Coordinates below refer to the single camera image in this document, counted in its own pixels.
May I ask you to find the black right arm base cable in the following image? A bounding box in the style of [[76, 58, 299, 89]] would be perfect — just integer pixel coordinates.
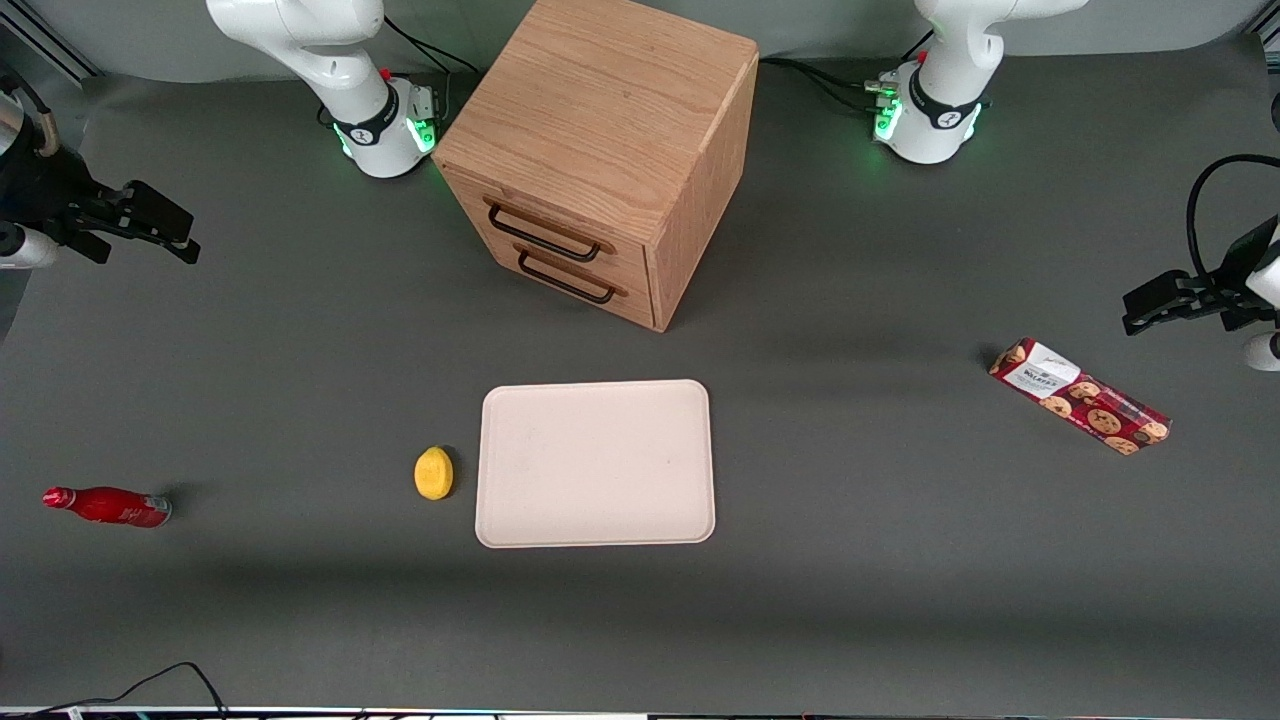
[[383, 15, 483, 76]]

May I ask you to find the wooden drawer with shallow front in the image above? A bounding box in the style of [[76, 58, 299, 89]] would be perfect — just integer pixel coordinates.
[[470, 222, 658, 333], [445, 168, 656, 286]]

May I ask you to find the black metal drawer handle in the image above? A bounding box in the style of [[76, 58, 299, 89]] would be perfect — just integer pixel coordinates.
[[486, 203, 604, 264], [516, 250, 617, 305]]

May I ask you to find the yellow lemon half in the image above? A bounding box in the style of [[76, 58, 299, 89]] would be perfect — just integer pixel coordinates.
[[414, 446, 455, 501]]

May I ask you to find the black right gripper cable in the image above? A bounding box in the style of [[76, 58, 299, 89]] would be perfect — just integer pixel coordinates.
[[0, 70, 53, 126]]

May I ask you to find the black left gripper cable loop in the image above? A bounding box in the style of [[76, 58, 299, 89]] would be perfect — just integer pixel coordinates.
[[1187, 154, 1280, 283]]

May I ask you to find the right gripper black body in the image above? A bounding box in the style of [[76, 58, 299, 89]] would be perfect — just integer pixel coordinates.
[[0, 150, 126, 236]]

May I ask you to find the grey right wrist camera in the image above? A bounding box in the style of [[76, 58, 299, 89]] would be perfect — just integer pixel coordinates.
[[0, 225, 58, 271]]

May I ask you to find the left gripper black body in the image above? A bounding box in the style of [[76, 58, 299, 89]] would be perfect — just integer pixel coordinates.
[[1215, 215, 1280, 306]]

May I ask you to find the wooden drawer cabinet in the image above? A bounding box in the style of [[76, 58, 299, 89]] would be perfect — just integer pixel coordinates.
[[432, 0, 761, 333]]

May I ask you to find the black arm base cable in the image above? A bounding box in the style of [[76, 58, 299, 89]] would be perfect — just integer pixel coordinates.
[[383, 15, 483, 76], [758, 57, 893, 116]]

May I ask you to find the beige plastic tray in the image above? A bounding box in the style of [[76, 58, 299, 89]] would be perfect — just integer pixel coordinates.
[[475, 379, 717, 550]]

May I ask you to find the black left arm base cable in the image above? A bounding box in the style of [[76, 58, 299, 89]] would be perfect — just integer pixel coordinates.
[[758, 57, 893, 116]]

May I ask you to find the red cookie box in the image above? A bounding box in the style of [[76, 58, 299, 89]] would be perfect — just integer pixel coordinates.
[[988, 337, 1172, 457]]

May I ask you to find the thin black table cable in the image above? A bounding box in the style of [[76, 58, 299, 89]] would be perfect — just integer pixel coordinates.
[[0, 662, 231, 720]]

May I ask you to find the red drink bottle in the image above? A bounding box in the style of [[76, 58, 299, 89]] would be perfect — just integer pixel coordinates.
[[42, 486, 173, 529]]

